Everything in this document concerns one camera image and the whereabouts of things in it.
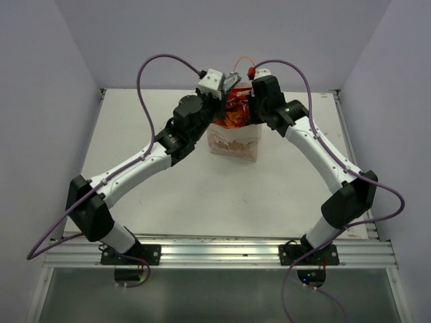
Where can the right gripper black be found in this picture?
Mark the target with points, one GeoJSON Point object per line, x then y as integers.
{"type": "Point", "coordinates": [252, 116]}

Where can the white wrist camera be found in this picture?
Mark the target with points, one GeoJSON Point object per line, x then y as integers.
{"type": "Point", "coordinates": [212, 83]}
{"type": "Point", "coordinates": [255, 74]}

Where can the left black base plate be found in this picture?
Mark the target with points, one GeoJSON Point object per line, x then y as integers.
{"type": "Point", "coordinates": [150, 253]}

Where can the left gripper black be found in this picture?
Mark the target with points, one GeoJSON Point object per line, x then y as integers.
{"type": "Point", "coordinates": [220, 104]}

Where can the white paper bag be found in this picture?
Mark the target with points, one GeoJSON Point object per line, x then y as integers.
{"type": "Point", "coordinates": [242, 142]}

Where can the aluminium mounting rail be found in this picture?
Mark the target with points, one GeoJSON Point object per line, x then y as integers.
{"type": "Point", "coordinates": [227, 252]}

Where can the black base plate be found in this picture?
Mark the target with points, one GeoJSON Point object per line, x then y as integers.
{"type": "Point", "coordinates": [150, 253]}
{"type": "Point", "coordinates": [308, 254]}

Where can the silver foil snack packet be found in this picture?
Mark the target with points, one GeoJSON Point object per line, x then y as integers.
{"type": "Point", "coordinates": [230, 82]}

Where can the red Doritos chip bag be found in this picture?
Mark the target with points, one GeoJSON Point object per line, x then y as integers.
{"type": "Point", "coordinates": [237, 113]}

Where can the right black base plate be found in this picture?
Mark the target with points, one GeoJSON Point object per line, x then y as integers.
{"type": "Point", "coordinates": [308, 254]}

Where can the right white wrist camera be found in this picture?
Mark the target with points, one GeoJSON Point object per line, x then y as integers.
{"type": "Point", "coordinates": [255, 74]}

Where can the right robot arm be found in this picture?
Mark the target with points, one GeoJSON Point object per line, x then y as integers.
{"type": "Point", "coordinates": [350, 196]}

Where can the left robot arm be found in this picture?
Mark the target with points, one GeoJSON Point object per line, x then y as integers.
{"type": "Point", "coordinates": [89, 201]}

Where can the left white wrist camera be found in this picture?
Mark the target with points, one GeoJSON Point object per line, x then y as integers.
{"type": "Point", "coordinates": [212, 83]}

